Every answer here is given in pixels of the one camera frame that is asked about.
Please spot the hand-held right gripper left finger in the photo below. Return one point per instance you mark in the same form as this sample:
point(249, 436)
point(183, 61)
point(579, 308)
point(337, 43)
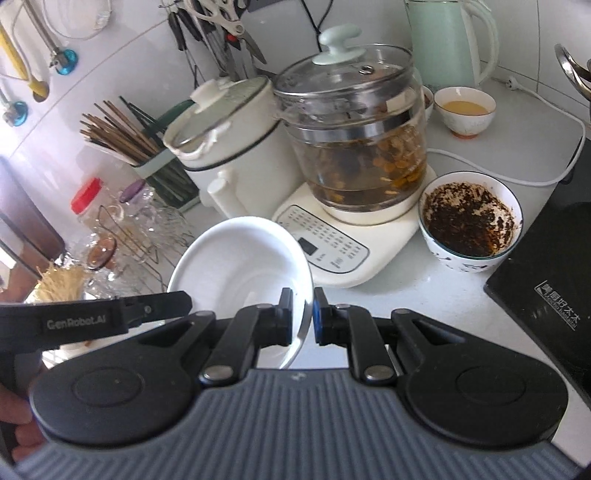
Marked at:
point(286, 323)

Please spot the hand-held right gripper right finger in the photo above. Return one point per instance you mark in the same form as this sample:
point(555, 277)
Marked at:
point(321, 323)

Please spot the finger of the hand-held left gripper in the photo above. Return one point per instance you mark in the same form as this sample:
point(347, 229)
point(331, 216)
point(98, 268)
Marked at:
point(161, 307)

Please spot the plain white bowl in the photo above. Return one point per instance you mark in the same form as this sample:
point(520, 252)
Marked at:
point(240, 263)

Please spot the person's left hand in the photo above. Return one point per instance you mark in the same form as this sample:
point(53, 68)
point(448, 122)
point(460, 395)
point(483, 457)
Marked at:
point(21, 434)

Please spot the white kettle base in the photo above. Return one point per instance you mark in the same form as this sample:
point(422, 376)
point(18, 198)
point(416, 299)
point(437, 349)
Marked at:
point(351, 249)

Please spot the cluster of glass cups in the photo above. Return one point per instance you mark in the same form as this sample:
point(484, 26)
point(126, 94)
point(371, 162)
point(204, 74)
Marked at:
point(134, 230)

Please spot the dark brown cutting board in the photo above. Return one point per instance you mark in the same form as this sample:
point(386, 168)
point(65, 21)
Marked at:
point(27, 221)

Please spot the chopstick holder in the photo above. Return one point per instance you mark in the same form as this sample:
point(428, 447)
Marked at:
point(171, 182)

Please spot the red-lidded plastic jar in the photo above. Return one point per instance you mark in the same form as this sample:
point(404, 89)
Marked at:
point(90, 196)

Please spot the white electric pot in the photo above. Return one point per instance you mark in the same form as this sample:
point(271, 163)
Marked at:
point(249, 157)

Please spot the bundle of chopsticks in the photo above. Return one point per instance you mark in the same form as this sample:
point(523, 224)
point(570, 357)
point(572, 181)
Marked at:
point(115, 136)

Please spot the bowl of tea dregs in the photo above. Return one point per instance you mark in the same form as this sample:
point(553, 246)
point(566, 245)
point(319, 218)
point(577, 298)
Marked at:
point(466, 217)

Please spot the glass health kettle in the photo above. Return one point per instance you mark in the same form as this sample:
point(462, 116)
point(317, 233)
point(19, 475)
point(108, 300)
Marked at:
point(360, 138)

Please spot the glass pot lid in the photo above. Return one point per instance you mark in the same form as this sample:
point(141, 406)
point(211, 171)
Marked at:
point(217, 117)

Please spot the blue suction hook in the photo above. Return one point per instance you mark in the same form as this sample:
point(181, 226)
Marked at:
point(64, 63)
point(16, 114)

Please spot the black induction cooker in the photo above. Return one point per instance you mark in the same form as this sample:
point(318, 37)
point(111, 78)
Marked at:
point(554, 258)

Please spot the cup of yellow liquid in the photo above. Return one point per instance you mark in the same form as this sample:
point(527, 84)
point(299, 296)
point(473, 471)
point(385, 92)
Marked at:
point(464, 117)

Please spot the hanging kitchen utensils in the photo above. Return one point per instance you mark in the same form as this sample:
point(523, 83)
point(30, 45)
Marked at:
point(217, 41)

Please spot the kitchen scissors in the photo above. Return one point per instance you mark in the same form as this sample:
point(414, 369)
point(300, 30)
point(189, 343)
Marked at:
point(240, 32)

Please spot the mint electric kettle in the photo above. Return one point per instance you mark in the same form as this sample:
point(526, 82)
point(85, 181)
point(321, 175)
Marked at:
point(443, 41)

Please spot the steel pot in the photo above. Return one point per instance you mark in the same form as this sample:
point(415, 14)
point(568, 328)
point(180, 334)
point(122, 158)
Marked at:
point(577, 69)

